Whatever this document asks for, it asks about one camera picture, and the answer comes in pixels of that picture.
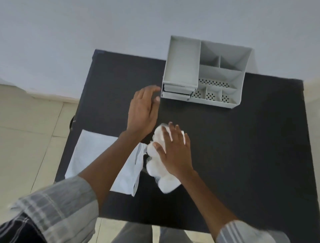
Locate person's right hand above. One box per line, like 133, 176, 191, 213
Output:
152, 122, 195, 179

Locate person's left hand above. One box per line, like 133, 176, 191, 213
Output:
126, 85, 162, 141

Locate clear bag of cotton balls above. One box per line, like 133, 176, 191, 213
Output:
146, 123, 187, 194

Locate person's left forearm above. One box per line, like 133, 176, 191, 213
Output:
78, 131, 143, 213

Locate person's right forearm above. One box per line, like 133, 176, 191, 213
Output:
179, 170, 238, 241

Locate small white organizer drawer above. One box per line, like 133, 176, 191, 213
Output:
161, 91, 194, 101
163, 84, 198, 95

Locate white plastic desk organizer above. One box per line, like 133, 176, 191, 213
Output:
161, 35, 258, 109

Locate flat white plastic bag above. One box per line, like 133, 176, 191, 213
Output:
64, 129, 148, 197

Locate grey trousers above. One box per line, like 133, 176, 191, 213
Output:
111, 222, 193, 243

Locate dark striped garment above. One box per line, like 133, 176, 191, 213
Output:
0, 213, 47, 243

